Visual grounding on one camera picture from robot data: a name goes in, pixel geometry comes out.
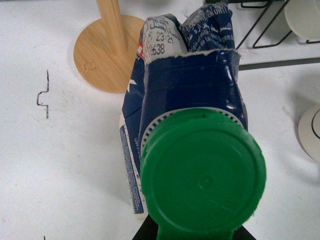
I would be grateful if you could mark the blue white milk carton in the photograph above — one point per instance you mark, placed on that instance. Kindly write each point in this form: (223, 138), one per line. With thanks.
(190, 160)

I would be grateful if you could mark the wooden mug tree stand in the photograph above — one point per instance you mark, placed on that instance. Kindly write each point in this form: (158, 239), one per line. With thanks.
(105, 51)

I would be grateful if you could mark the white round coaster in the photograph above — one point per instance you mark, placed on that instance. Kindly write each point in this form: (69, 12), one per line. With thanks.
(309, 132)

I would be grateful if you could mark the cream ribbed cup left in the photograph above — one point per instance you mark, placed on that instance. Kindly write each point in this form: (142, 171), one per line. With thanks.
(303, 18)

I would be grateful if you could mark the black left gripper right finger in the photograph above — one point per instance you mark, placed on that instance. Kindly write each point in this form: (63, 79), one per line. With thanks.
(242, 234)

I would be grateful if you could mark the black wire rack wooden handle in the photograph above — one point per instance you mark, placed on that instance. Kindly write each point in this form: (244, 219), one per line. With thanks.
(264, 39)

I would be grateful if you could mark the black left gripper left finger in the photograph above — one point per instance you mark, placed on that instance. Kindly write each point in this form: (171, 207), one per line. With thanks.
(148, 230)

